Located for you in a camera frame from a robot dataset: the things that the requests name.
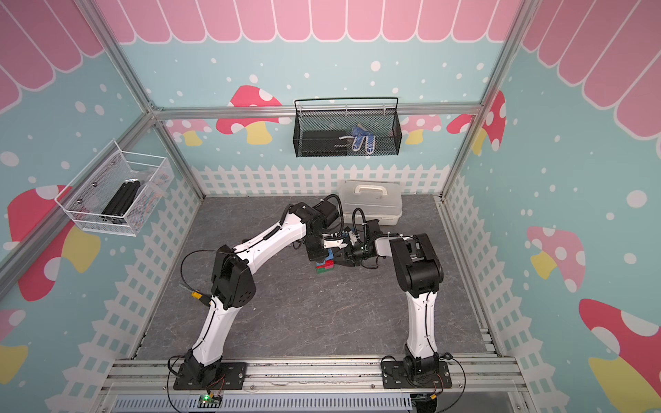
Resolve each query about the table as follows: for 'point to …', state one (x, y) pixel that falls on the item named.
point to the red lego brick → (329, 264)
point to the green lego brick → (324, 270)
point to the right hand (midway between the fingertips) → (332, 259)
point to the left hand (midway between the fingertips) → (316, 256)
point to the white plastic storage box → (364, 200)
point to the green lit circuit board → (207, 401)
